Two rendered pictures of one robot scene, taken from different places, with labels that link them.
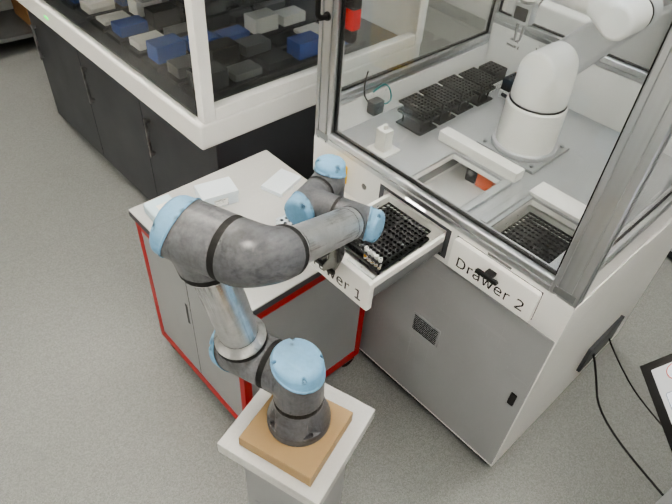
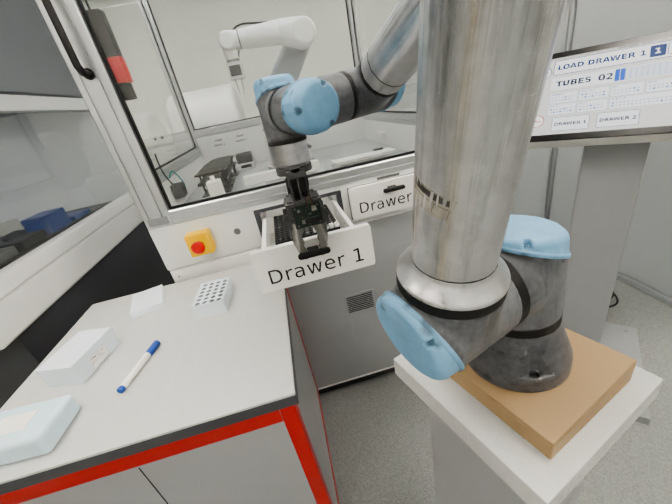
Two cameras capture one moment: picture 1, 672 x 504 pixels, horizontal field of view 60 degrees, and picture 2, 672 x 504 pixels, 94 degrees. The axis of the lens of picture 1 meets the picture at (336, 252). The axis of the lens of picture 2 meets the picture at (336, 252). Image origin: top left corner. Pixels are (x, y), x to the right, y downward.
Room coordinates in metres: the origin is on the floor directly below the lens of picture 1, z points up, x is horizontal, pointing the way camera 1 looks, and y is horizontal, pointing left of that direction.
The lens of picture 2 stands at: (0.69, 0.49, 1.21)
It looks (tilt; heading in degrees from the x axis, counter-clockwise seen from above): 26 degrees down; 309
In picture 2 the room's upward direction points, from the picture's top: 12 degrees counter-clockwise
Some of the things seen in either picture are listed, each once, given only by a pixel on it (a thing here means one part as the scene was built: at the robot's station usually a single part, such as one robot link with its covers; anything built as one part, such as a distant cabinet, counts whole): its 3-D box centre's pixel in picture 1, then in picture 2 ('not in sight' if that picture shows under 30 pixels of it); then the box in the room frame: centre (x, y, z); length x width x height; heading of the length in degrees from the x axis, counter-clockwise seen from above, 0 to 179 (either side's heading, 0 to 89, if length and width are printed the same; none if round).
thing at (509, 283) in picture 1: (491, 278); (391, 195); (1.17, -0.45, 0.87); 0.29 x 0.02 x 0.11; 46
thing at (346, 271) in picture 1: (334, 267); (314, 258); (1.16, 0.00, 0.87); 0.29 x 0.02 x 0.11; 46
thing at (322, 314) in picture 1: (257, 296); (217, 430); (1.46, 0.28, 0.38); 0.62 x 0.58 x 0.76; 46
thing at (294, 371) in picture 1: (295, 374); (512, 266); (0.73, 0.07, 0.96); 0.13 x 0.12 x 0.14; 64
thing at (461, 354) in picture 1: (480, 266); (321, 268); (1.70, -0.59, 0.40); 1.03 x 0.95 x 0.80; 46
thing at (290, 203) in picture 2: not in sight; (300, 195); (1.12, 0.03, 1.04); 0.09 x 0.08 x 0.12; 136
